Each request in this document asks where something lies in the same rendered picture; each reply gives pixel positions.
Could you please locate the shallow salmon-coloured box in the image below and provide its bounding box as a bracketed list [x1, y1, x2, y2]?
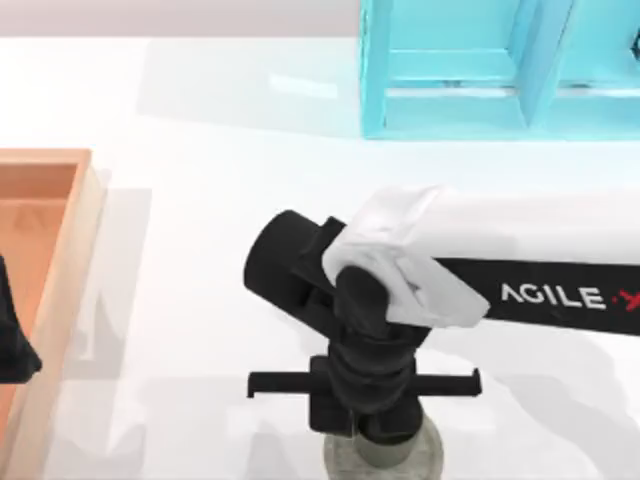
[0, 148, 101, 480]

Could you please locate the light blue rack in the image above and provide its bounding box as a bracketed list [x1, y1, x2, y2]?
[357, 0, 640, 141]

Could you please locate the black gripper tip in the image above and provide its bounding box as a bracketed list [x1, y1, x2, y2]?
[0, 254, 43, 385]

